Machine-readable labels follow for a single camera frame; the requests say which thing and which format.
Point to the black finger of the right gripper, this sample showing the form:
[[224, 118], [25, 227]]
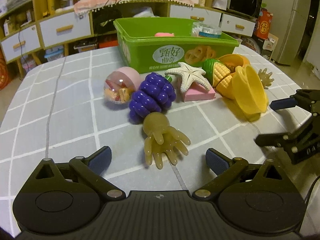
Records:
[[283, 103]]

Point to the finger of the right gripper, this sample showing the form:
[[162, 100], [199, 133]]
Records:
[[272, 139]]

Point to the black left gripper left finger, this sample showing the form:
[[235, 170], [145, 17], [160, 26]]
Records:
[[89, 170]]

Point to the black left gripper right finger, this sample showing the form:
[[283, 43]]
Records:
[[227, 171]]

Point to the yellow plastic bowl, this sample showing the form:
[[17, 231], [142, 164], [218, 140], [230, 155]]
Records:
[[249, 92]]

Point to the yellow green corn toy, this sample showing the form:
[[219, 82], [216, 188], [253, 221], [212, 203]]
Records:
[[220, 77]]

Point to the translucent rubber hand toy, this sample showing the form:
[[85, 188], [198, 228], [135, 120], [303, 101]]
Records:
[[162, 139]]

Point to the pink capsule ball toy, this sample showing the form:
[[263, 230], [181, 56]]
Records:
[[120, 85]]

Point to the purple grape toy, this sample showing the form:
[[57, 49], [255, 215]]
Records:
[[155, 94]]

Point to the clear cotton swab jar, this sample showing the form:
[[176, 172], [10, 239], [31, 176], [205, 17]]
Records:
[[200, 29]]

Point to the pink pig toy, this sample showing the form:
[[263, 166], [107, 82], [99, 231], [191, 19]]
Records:
[[164, 34]]

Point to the orange plastic bowl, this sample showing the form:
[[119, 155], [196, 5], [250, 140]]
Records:
[[231, 61]]

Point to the grey checked tablecloth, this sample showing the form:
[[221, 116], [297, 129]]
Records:
[[59, 111]]

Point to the pink sticky note block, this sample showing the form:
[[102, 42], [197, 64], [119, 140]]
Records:
[[197, 92]]

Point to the red gift box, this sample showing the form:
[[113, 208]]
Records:
[[263, 24]]

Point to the white starfish toy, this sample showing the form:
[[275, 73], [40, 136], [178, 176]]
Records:
[[189, 75]]

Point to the silver refrigerator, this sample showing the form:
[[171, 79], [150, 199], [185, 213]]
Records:
[[288, 25]]

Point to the green plastic bin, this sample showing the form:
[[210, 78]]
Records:
[[146, 53]]

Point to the wooden sideboard cabinet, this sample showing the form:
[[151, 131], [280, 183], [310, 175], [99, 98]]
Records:
[[46, 30]]

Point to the black bag on shelf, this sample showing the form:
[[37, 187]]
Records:
[[104, 18]]

